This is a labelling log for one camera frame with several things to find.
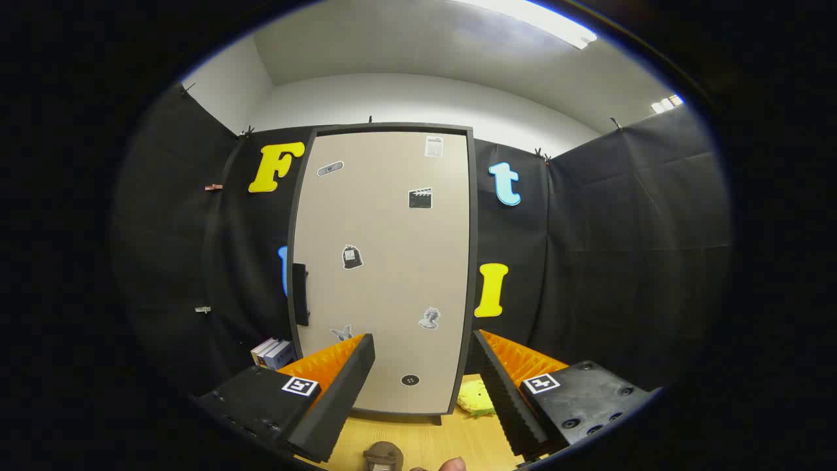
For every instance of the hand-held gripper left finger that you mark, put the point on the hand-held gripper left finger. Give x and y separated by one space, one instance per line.
340 399

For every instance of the white spine book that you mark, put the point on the white spine book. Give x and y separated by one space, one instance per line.
263 351

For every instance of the blue cover book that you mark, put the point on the blue cover book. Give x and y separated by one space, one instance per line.
282 356

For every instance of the beige shoe cabinet door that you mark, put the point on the beige shoe cabinet door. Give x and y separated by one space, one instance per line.
392 261

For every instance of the black backdrop cloth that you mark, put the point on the black backdrop cloth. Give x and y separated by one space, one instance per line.
621 229

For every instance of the yellow green cabbage toy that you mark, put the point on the yellow green cabbage toy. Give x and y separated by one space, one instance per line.
474 399

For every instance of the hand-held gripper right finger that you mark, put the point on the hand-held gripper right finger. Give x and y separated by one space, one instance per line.
510 405

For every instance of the dark grey shoe cabinet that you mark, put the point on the dark grey shoe cabinet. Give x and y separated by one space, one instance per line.
473 261

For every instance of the ceiling light panel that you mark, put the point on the ceiling light panel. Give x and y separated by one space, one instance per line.
556 26

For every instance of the small ceiling light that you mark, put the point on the small ceiling light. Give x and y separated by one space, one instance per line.
667 103

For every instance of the brown fuzzy shoe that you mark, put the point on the brown fuzzy shoe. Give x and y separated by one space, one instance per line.
382 454

